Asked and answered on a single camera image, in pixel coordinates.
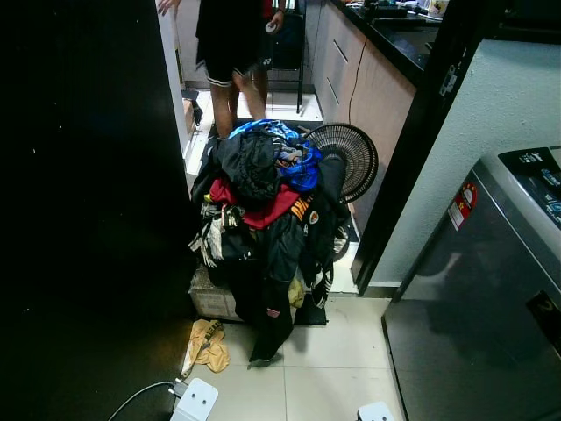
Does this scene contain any grey top-load washing machine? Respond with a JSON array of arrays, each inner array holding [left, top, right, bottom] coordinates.
[[382, 146, 561, 421]]

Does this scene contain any red and white sticker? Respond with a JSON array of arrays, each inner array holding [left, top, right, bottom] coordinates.
[[448, 182, 479, 231]]

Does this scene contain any black energy label sticker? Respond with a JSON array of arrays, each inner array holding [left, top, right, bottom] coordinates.
[[526, 291, 561, 352]]

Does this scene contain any black standing fan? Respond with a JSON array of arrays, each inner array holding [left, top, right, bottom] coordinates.
[[304, 123, 380, 204]]

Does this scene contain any beige kitchen cabinet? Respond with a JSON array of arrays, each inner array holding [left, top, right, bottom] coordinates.
[[311, 0, 417, 189]]

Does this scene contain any black kitchen countertop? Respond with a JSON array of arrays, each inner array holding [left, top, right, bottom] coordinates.
[[337, 0, 444, 87]]

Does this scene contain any blue patterned garment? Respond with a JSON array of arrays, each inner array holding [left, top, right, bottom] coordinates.
[[228, 119, 323, 192]]

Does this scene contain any black jacket with patches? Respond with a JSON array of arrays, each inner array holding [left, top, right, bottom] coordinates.
[[191, 149, 352, 365]]

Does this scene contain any red garment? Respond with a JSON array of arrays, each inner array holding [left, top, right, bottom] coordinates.
[[208, 178, 303, 231]]

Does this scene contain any black bundled garment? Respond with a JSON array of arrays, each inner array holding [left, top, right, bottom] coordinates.
[[215, 130, 283, 207]]

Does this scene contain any black chair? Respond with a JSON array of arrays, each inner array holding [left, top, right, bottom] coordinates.
[[263, 9, 308, 115]]

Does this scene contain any grey and white garment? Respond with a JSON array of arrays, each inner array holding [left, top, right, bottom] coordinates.
[[191, 203, 231, 268]]

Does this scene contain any grey laundry basket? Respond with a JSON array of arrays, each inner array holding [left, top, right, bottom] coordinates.
[[188, 266, 239, 321]]

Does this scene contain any tan cloth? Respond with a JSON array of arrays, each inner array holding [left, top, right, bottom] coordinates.
[[181, 319, 231, 378]]

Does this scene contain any person in black shorts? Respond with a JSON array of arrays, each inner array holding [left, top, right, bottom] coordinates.
[[158, 0, 287, 139]]

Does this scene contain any black door frame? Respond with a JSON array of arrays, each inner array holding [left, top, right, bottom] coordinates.
[[351, 0, 509, 295]]

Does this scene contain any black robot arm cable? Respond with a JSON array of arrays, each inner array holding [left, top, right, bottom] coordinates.
[[108, 381, 181, 421]]

